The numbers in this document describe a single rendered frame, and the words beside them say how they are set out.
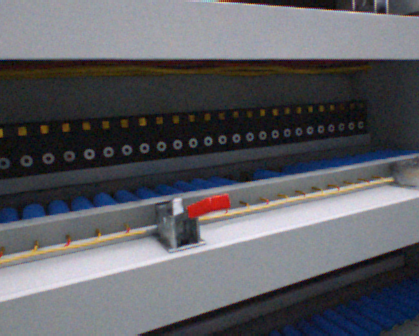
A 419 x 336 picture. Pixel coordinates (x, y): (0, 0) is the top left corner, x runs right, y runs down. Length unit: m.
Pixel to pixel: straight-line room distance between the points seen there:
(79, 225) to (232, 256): 0.11
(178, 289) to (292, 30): 0.24
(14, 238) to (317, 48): 0.30
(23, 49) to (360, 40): 0.31
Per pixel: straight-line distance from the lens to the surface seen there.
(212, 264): 0.26
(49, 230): 0.28
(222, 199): 0.20
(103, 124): 0.42
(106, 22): 0.29
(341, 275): 0.55
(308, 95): 0.62
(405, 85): 0.63
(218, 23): 0.32
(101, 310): 0.24
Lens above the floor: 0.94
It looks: 8 degrees up
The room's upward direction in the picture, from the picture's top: 12 degrees counter-clockwise
